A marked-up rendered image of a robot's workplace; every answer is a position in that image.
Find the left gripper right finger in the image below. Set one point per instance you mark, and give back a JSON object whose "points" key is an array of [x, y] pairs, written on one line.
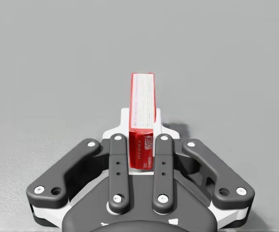
{"points": [[165, 152]]}

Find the red carton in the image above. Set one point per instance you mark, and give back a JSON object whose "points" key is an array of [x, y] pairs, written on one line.
{"points": [[143, 101]]}

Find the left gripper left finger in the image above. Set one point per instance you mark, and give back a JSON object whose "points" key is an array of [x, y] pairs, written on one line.
{"points": [[118, 154]]}

